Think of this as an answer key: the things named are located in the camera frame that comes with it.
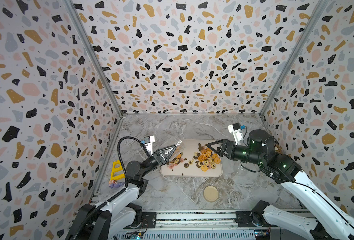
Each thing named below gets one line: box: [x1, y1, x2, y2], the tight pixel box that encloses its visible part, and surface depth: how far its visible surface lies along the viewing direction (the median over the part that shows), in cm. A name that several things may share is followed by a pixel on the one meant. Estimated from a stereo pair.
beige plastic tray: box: [160, 139, 223, 177], surface depth 94 cm
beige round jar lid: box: [203, 185, 219, 203], surface depth 83 cm
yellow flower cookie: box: [201, 164, 208, 172], surface depth 94 cm
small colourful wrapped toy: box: [108, 180, 125, 189], surface depth 84 cm
